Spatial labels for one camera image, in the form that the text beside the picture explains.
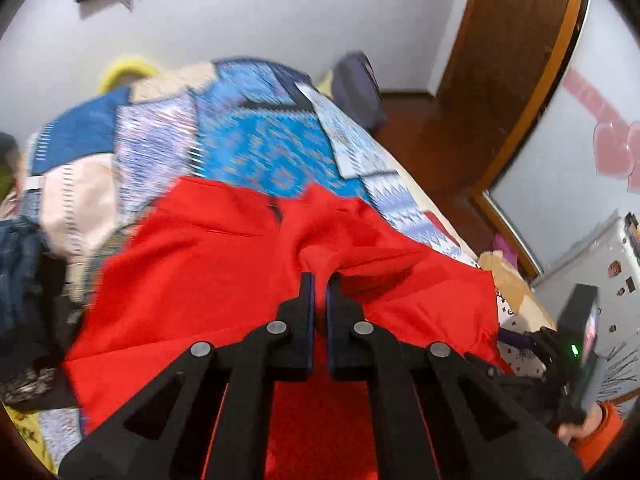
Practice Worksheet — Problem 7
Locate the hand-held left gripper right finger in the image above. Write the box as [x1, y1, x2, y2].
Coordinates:
[326, 272, 586, 480]

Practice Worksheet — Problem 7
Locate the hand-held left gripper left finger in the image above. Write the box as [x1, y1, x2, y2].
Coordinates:
[59, 271, 317, 480]

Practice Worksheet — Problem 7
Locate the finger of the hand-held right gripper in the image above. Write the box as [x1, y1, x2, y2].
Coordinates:
[499, 326, 559, 359]
[467, 354, 557, 428]

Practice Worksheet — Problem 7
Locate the red garment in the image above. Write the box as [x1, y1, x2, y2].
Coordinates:
[62, 176, 513, 480]

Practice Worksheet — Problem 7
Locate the person's right forearm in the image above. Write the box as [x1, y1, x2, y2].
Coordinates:
[570, 402, 627, 473]

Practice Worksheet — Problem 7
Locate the person's right hand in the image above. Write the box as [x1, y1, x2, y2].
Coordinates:
[557, 402, 604, 445]

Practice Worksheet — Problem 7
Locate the tan cardboard box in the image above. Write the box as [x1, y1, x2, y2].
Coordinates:
[477, 250, 557, 332]

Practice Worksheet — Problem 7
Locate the white cabinet with stickers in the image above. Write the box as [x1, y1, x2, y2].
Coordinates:
[531, 210, 640, 403]

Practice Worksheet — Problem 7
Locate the blue patchwork quilt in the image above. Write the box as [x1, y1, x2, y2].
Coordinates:
[20, 57, 486, 461]

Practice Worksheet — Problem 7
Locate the pink bow sticker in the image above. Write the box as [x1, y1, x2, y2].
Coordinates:
[564, 67, 640, 194]

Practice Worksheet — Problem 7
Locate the grey purple backpack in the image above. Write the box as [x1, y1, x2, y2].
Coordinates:
[331, 51, 388, 132]

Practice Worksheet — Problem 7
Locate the brown wooden wardrobe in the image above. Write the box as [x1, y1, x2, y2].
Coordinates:
[434, 0, 640, 281]

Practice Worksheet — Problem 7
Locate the black patterned garment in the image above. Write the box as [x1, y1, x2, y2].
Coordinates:
[0, 366, 68, 408]

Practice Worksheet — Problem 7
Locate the dark blue garment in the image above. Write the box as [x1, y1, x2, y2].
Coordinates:
[0, 215, 53, 333]

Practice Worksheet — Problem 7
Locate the yellow printed garment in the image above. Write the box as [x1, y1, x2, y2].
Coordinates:
[4, 405, 60, 475]

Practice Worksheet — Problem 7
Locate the yellow foam tube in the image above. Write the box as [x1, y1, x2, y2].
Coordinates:
[97, 57, 160, 95]

